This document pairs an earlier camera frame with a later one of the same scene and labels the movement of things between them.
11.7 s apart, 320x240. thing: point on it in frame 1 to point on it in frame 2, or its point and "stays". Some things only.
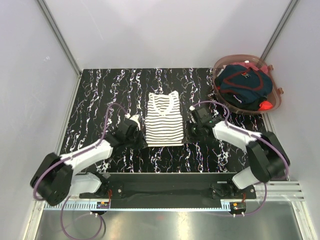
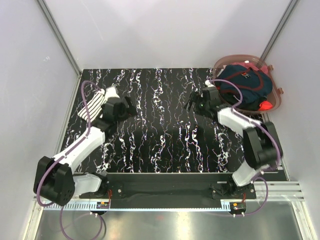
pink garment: (249, 65) stays
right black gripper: (195, 123) to (193, 98)
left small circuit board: (103, 205) stays
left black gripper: (142, 143) to (130, 110)
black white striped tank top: (164, 126) to (95, 105)
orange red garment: (265, 105) stays
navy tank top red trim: (243, 86) stays
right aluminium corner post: (291, 7) stays
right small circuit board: (237, 207) stays
